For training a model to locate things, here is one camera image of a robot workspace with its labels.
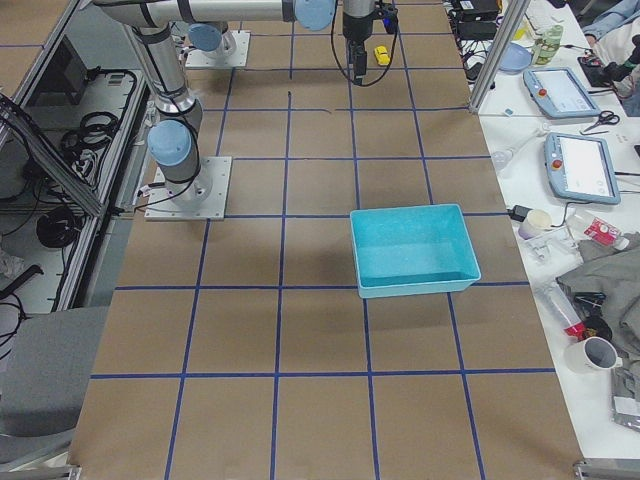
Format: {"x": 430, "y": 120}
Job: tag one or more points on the black scissors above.
{"x": 606, "y": 117}

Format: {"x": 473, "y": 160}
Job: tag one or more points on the aluminium frame post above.
{"x": 513, "y": 16}

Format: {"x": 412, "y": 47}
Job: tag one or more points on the blue plastic plate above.
{"x": 515, "y": 59}

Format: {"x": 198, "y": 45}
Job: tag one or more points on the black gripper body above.
{"x": 357, "y": 31}

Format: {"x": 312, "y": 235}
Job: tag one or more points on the turquoise plastic bin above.
{"x": 413, "y": 250}

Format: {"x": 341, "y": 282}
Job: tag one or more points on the white mug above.
{"x": 592, "y": 355}

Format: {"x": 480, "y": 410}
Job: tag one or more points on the yellow beetle toy car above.
{"x": 382, "y": 56}

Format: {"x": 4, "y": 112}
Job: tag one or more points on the teach pendant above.
{"x": 580, "y": 168}
{"x": 559, "y": 94}

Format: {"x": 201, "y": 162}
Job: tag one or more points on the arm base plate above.
{"x": 220, "y": 50}
{"x": 204, "y": 199}

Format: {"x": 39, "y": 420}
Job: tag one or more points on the grey cloth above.
{"x": 615, "y": 273}

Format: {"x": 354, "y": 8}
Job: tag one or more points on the white paper cup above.
{"x": 535, "y": 223}

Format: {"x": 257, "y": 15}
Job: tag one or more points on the upper teach pendant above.
{"x": 559, "y": 94}

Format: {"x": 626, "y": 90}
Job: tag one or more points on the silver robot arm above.
{"x": 174, "y": 141}
{"x": 357, "y": 21}

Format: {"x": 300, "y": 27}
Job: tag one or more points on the green patterned cup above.
{"x": 547, "y": 45}

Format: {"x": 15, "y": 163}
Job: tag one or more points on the lower teach pendant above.
{"x": 580, "y": 168}

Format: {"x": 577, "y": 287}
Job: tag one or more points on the grey chair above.
{"x": 43, "y": 389}

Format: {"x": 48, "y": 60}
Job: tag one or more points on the clear tube red cap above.
{"x": 561, "y": 309}

